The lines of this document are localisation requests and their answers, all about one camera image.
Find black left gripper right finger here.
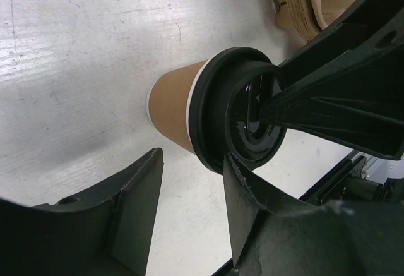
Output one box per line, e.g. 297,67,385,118
222,154,404,276

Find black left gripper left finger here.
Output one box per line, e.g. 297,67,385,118
1,148,163,275

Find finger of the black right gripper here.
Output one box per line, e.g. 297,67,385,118
259,48,403,160
280,0,403,96

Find black cup lid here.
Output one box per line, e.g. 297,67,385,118
187,47,287,174

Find brown paper cup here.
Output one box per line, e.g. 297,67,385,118
146,61,206,153

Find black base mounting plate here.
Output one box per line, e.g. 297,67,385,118
208,149,404,276

